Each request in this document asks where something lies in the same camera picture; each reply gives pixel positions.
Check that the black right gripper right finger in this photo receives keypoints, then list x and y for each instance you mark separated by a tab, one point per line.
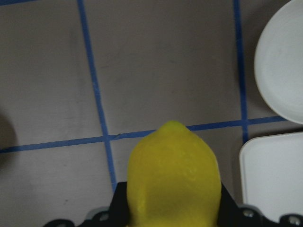
228	211

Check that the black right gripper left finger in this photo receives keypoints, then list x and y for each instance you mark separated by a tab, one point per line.
118	209

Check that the yellow lemon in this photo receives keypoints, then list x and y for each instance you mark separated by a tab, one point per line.
173	180

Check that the white rectangular tray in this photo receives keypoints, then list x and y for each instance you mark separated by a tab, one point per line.
272	174

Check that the white round plate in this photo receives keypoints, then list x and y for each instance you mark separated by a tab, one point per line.
278	62

